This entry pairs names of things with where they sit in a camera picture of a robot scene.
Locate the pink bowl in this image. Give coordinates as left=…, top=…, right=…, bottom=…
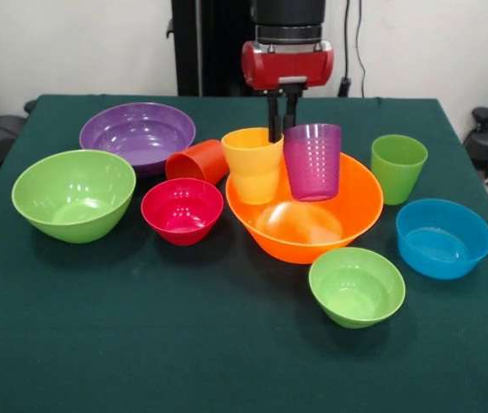
left=140, top=177, right=225, bottom=247

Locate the green cup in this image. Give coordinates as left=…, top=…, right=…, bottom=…
left=370, top=133, right=429, bottom=207

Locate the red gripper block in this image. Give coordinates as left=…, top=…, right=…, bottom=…
left=240, top=40, right=336, bottom=144

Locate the purple bowl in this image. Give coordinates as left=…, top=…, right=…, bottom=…
left=78, top=102, right=197, bottom=178

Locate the purple cup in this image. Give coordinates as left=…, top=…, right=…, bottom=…
left=282, top=123, right=343, bottom=203

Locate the yellow cup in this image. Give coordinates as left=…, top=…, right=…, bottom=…
left=220, top=126, right=286, bottom=206

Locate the black wall cable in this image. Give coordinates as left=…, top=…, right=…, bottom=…
left=337, top=0, right=368, bottom=99

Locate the dark green table cloth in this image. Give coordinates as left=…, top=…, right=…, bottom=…
left=0, top=94, right=488, bottom=413

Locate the blue bowl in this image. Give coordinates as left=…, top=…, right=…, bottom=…
left=395, top=198, right=488, bottom=281

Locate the large green bowl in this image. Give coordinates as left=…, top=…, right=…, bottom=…
left=10, top=149, right=138, bottom=244

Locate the red-orange cup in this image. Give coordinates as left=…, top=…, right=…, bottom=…
left=164, top=139, right=230, bottom=186

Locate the small green bowl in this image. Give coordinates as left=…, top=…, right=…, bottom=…
left=308, top=246, right=407, bottom=330

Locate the large orange bowl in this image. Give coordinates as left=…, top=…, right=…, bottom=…
left=225, top=150, right=385, bottom=265

